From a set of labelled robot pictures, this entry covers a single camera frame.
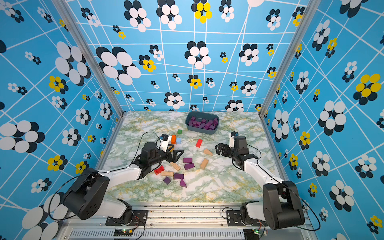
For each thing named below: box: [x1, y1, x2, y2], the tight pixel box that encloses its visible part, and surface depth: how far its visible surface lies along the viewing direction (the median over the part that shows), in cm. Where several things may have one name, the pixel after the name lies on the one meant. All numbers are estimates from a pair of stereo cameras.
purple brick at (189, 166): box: [184, 163, 195, 171], surface depth 93 cm
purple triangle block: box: [179, 179, 187, 188], surface depth 84 cm
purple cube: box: [163, 176, 171, 185], surface depth 86 cm
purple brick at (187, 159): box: [183, 157, 193, 163], surface depth 96 cm
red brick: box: [195, 138, 203, 148], surface depth 104 cm
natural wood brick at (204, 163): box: [200, 158, 209, 170], surface depth 93 cm
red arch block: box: [154, 165, 165, 175], surface depth 90 cm
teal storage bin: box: [185, 111, 220, 135], surface depth 111 cm
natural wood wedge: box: [203, 148, 213, 156], surface depth 98 cm
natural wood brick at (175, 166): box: [170, 162, 181, 172], surface depth 93 cm
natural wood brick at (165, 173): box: [161, 171, 174, 176], surface depth 90 cm
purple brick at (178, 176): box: [173, 173, 185, 180], surface depth 90 cm
